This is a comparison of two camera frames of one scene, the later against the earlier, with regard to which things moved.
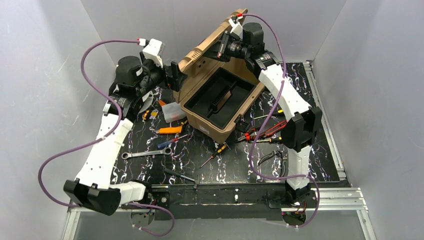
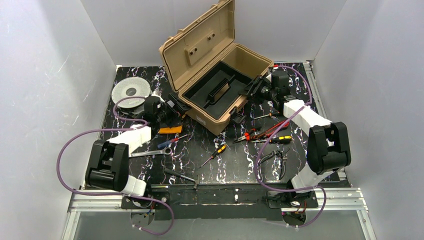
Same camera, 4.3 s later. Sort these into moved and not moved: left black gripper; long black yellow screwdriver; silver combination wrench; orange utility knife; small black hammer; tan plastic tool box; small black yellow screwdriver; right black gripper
Moved: left black gripper; tan plastic tool box; right black gripper
Not moved: small black hammer; orange utility knife; small black yellow screwdriver; long black yellow screwdriver; silver combination wrench
